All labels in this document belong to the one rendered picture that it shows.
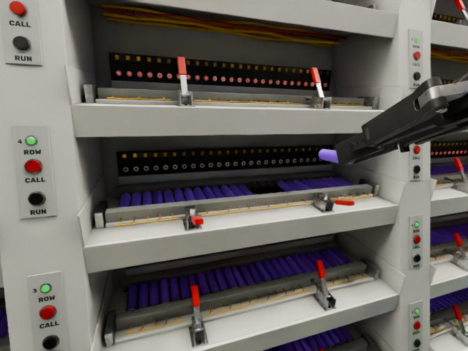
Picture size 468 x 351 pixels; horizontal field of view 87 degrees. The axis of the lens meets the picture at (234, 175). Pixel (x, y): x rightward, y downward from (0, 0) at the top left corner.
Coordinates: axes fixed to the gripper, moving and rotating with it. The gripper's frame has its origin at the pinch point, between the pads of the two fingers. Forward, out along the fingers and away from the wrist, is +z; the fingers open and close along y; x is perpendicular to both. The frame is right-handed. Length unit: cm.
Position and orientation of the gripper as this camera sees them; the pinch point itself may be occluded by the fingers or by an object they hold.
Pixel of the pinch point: (364, 147)
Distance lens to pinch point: 37.9
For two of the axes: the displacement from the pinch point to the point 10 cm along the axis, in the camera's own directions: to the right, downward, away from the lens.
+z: -2.9, 2.2, 9.3
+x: 1.2, 9.7, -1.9
